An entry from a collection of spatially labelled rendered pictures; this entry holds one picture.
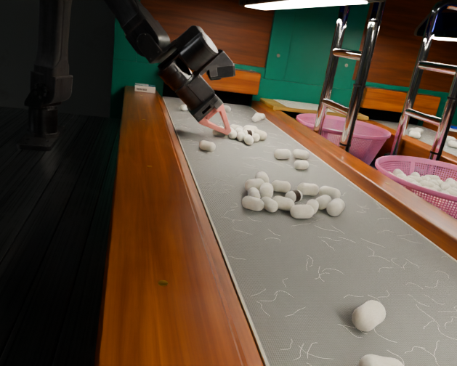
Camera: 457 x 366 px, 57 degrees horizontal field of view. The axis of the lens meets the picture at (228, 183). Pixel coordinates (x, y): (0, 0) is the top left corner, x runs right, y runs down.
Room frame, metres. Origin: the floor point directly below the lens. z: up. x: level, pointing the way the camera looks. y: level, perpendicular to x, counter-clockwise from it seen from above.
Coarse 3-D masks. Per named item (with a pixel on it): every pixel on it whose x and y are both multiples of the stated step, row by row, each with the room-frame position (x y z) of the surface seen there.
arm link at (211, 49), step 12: (144, 36) 0.88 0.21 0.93; (180, 36) 0.89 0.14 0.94; (192, 36) 0.89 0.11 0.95; (204, 36) 0.89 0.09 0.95; (144, 48) 0.88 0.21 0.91; (156, 48) 0.88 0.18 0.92; (168, 48) 0.89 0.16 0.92; (180, 48) 0.89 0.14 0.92; (192, 48) 0.88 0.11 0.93; (204, 48) 0.87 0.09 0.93; (216, 48) 0.92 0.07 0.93; (156, 60) 0.89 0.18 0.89; (192, 60) 0.88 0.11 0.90; (204, 60) 0.89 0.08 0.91
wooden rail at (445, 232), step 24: (288, 120) 1.17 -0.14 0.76; (312, 144) 0.94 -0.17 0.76; (336, 168) 0.81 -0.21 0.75; (360, 168) 0.77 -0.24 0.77; (384, 192) 0.65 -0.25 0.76; (408, 192) 0.66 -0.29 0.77; (408, 216) 0.58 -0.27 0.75; (432, 216) 0.56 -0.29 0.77; (432, 240) 0.53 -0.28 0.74; (456, 240) 0.49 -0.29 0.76
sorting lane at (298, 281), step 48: (192, 144) 0.85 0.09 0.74; (240, 144) 0.91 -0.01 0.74; (288, 144) 0.99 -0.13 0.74; (240, 192) 0.61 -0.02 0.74; (240, 240) 0.45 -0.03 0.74; (288, 240) 0.47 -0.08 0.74; (336, 240) 0.49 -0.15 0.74; (384, 240) 0.51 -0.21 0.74; (240, 288) 0.35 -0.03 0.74; (288, 288) 0.36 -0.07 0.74; (336, 288) 0.37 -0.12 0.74; (384, 288) 0.39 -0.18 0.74; (432, 288) 0.40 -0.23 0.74; (288, 336) 0.29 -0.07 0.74; (336, 336) 0.30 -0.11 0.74; (384, 336) 0.31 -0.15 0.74; (432, 336) 0.32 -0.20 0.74
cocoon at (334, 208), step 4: (332, 200) 0.58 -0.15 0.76; (336, 200) 0.58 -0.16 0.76; (340, 200) 0.58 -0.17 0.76; (328, 204) 0.57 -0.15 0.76; (332, 204) 0.57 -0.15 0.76; (336, 204) 0.57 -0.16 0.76; (340, 204) 0.57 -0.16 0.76; (344, 204) 0.58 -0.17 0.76; (328, 208) 0.57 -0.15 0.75; (332, 208) 0.56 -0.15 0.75; (336, 208) 0.56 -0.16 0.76; (340, 208) 0.56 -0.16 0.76; (328, 212) 0.57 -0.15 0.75; (332, 212) 0.56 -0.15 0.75; (336, 212) 0.56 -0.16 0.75; (340, 212) 0.56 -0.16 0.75
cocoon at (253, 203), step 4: (248, 196) 0.55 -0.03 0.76; (244, 200) 0.54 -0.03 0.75; (248, 200) 0.54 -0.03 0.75; (252, 200) 0.54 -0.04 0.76; (256, 200) 0.54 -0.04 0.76; (260, 200) 0.54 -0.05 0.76; (244, 204) 0.54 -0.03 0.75; (248, 204) 0.54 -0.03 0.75; (252, 204) 0.54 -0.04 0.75; (256, 204) 0.54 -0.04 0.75; (260, 204) 0.54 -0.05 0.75; (248, 208) 0.54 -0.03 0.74; (252, 208) 0.54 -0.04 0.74; (256, 208) 0.54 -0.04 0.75; (260, 208) 0.54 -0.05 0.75
